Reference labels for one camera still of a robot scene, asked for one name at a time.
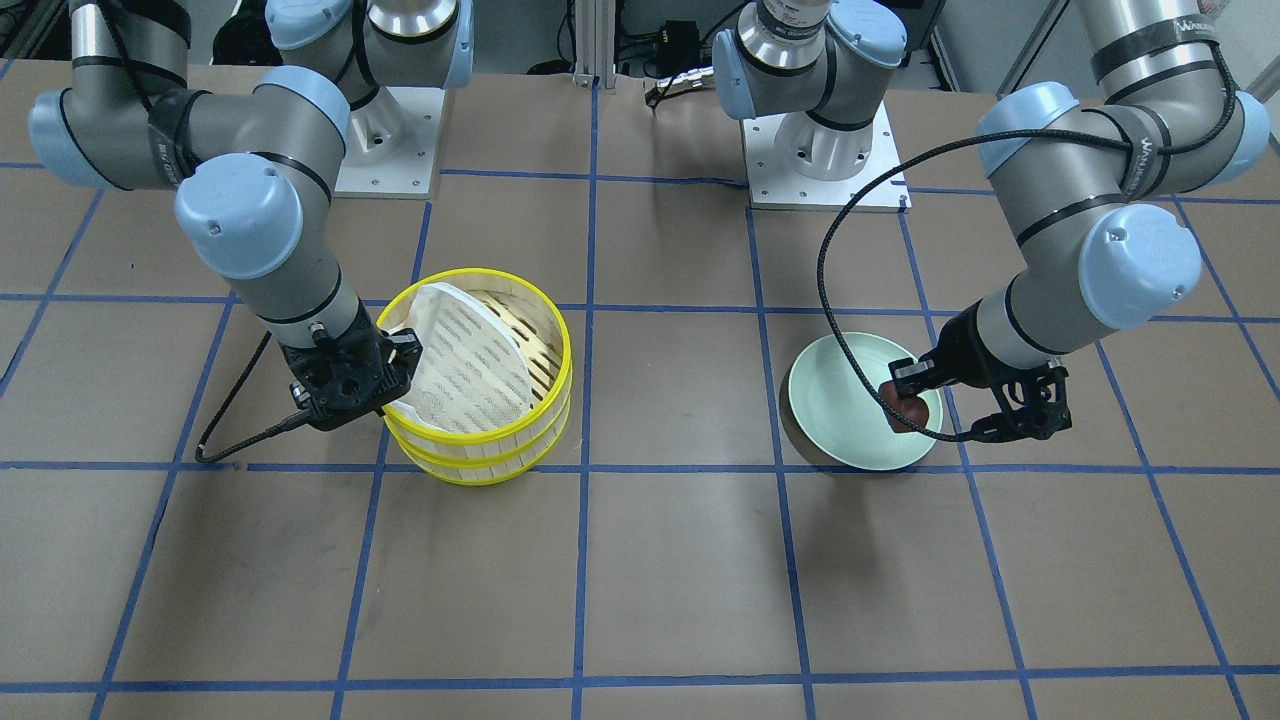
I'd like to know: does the brown steamed bun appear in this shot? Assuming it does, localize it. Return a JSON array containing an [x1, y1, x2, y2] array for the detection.
[[878, 380, 931, 434]]

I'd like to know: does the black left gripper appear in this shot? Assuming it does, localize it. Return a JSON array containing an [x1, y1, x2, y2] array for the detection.
[[888, 305, 1073, 443]]

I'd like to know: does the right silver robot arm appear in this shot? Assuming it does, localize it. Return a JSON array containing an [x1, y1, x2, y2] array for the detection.
[[28, 1, 474, 430]]

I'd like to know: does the yellow bamboo steamer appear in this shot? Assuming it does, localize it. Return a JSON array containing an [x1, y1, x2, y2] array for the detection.
[[378, 268, 572, 454], [385, 405, 572, 487]]

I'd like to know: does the light green plate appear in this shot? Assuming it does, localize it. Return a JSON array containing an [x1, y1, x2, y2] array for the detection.
[[787, 332, 946, 471]]

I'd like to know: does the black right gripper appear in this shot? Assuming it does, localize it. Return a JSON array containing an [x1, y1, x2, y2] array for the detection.
[[282, 320, 422, 430]]

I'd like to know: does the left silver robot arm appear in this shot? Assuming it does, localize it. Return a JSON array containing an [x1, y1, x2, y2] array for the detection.
[[712, 1, 1270, 443]]

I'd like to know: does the aluminium frame post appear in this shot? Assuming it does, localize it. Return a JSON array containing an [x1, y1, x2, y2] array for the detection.
[[571, 0, 620, 94]]

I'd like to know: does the white steamer cloth liner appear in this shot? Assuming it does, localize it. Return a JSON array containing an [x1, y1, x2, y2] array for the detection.
[[390, 282, 532, 434]]

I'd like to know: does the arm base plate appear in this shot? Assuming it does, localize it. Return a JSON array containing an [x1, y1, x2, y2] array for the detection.
[[334, 86, 448, 200], [740, 104, 901, 211]]

